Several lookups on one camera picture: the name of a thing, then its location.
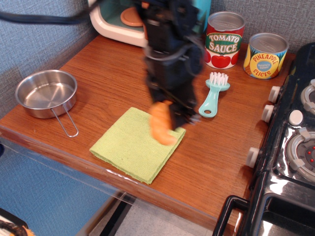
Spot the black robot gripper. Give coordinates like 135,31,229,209
144,46,203,130

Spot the orange plastic toy croissant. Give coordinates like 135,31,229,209
149,100,177,146

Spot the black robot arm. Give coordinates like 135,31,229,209
133,0,204,130

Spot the yellow-green folded cloth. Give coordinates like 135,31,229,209
90,107,186,184

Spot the orange black object at corner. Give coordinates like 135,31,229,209
0,208,34,236

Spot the teal toy dish brush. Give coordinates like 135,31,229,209
198,72,230,118

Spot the tomato sauce toy can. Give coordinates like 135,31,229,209
204,11,245,69

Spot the toy microwave teal and white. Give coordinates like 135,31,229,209
90,0,211,52

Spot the pineapple slices toy can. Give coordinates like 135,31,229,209
243,32,289,80

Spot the small steel pan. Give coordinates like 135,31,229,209
15,70,79,138

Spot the black toy stove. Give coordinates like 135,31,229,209
213,43,315,236

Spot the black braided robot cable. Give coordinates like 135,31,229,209
0,0,104,25

